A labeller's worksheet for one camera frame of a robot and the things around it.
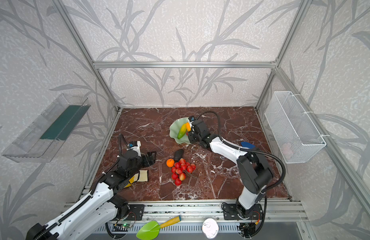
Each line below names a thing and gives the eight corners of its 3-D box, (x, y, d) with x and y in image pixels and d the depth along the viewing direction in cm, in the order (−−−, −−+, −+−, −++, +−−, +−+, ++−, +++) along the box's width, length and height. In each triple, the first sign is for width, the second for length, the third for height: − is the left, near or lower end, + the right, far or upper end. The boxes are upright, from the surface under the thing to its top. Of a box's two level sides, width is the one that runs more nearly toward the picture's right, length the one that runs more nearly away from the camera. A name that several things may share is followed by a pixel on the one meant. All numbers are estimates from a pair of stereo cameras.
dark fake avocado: (172, 160, 94) (171, 157, 90) (178, 150, 98) (177, 147, 95) (178, 163, 93) (177, 160, 89) (184, 153, 97) (184, 150, 94)
